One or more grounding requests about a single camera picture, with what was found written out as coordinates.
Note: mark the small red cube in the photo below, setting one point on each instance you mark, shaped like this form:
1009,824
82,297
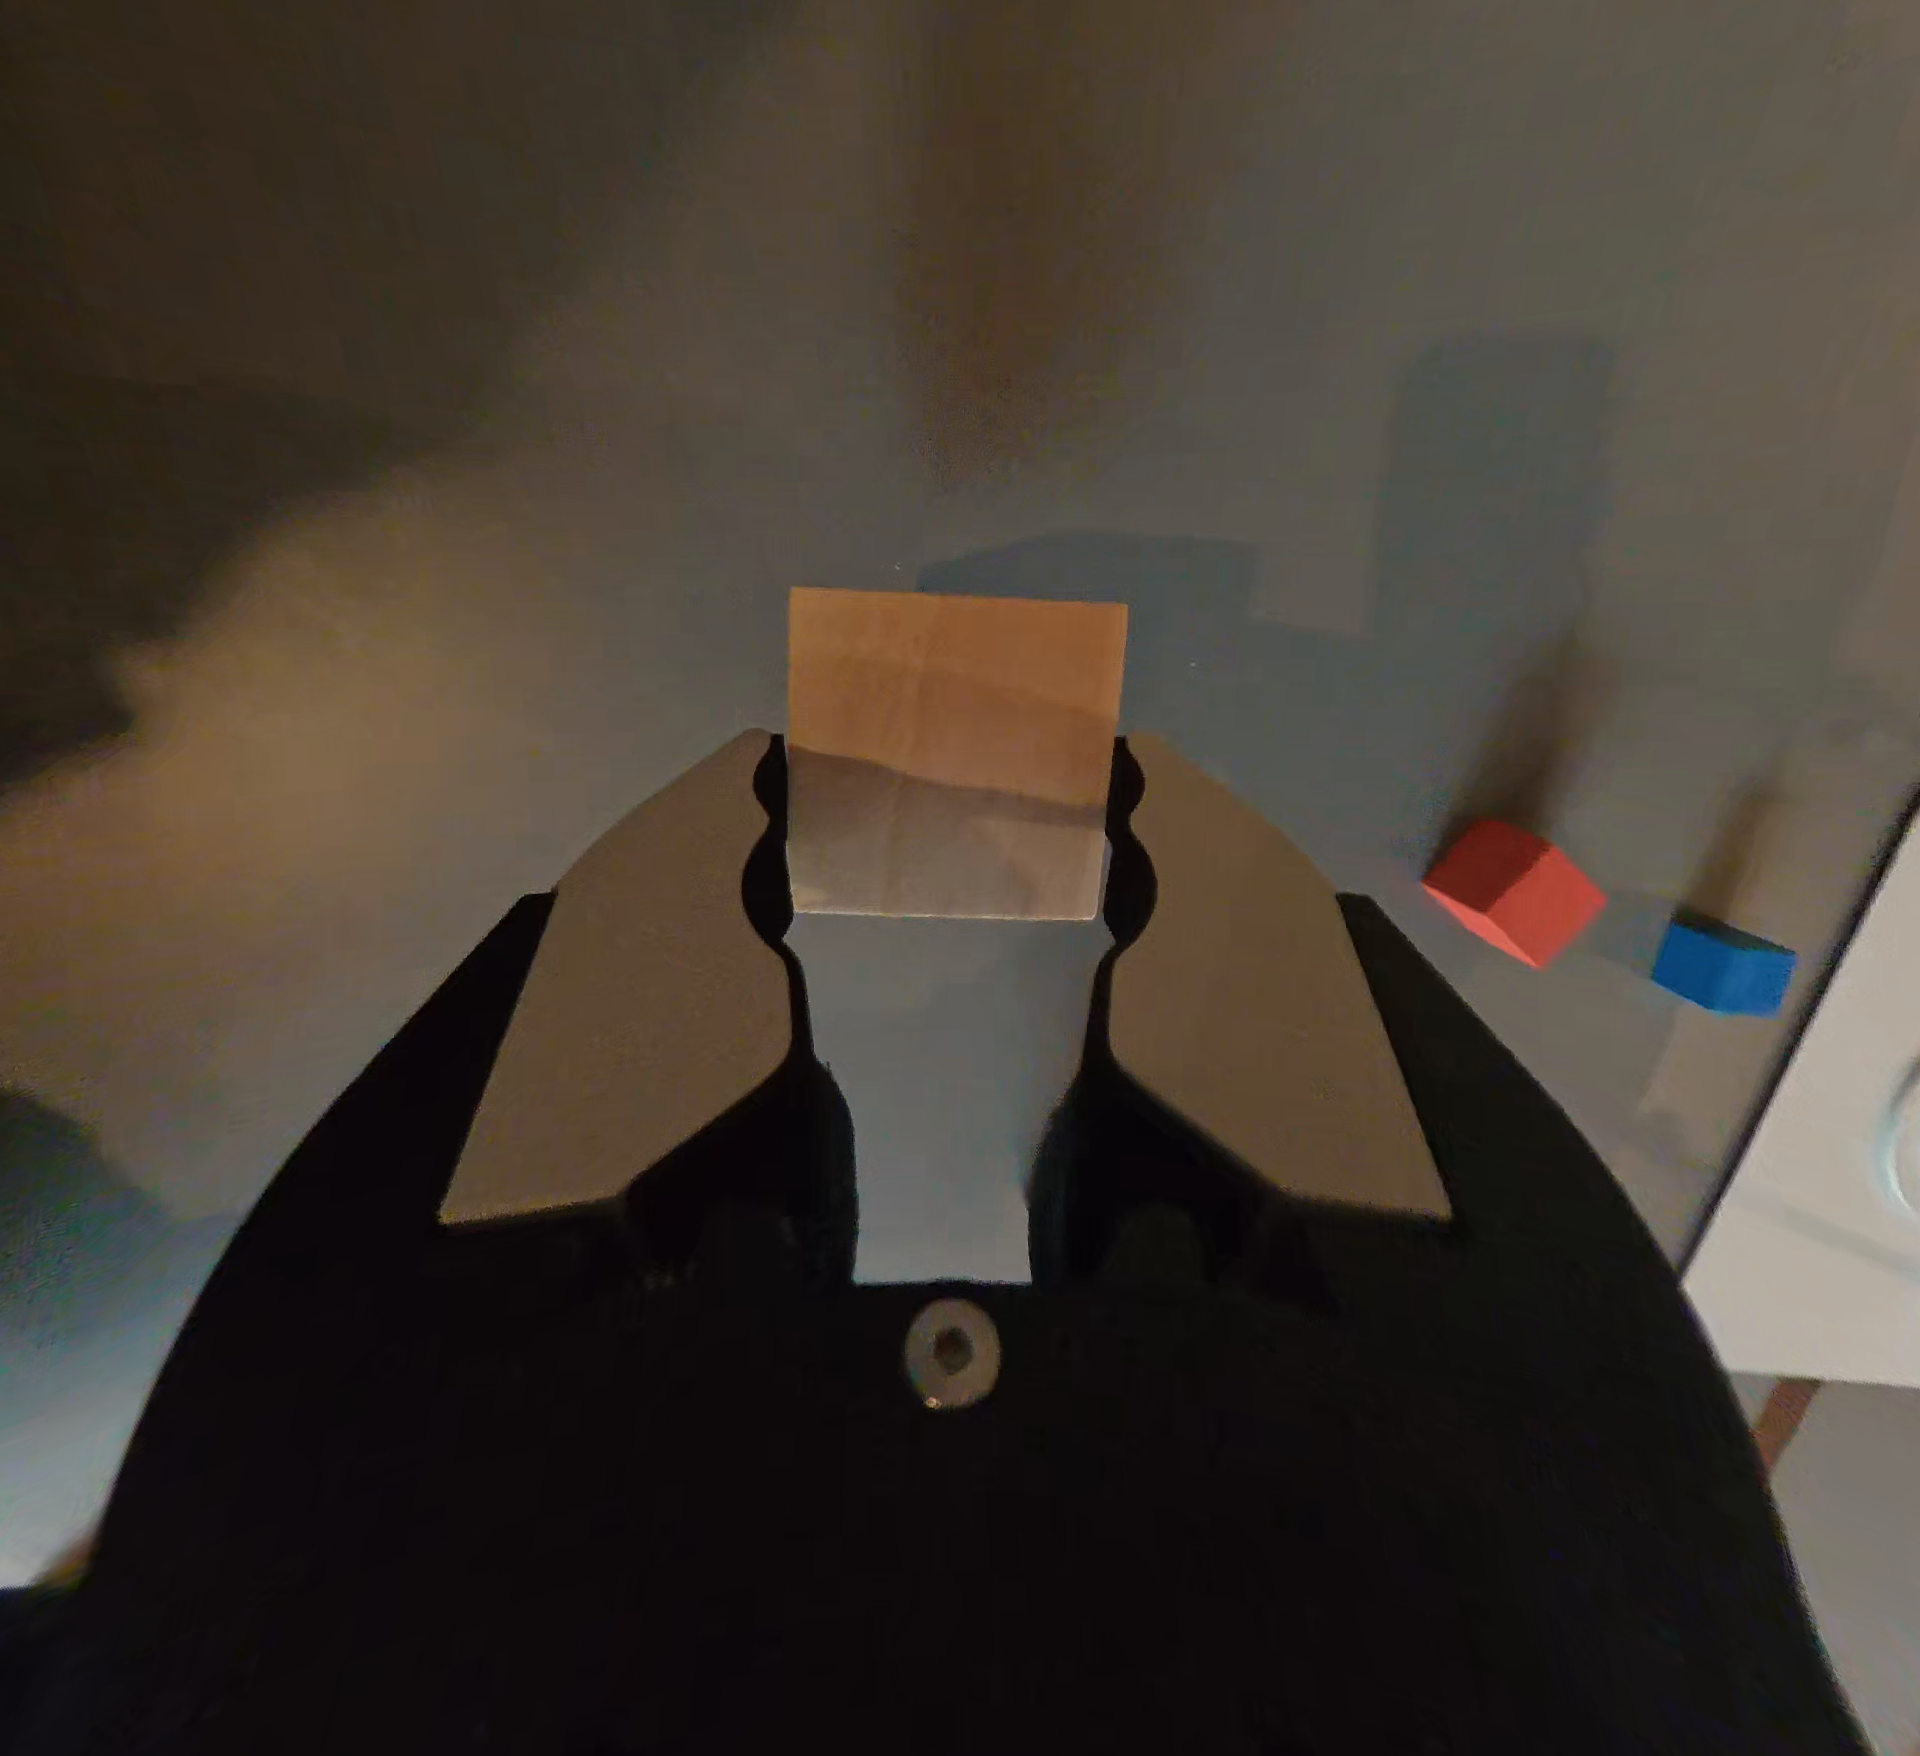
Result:
1516,894

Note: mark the large wooden cube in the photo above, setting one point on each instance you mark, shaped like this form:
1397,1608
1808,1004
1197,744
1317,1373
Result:
955,753

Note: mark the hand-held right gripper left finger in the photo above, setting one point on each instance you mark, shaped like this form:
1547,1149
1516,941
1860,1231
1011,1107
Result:
616,1037

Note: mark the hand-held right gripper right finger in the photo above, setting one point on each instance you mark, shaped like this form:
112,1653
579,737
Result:
1276,1037

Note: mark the white document stand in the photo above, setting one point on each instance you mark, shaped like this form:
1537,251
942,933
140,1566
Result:
1831,1187

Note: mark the tiny blue cube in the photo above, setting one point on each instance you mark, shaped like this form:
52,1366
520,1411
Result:
1722,964

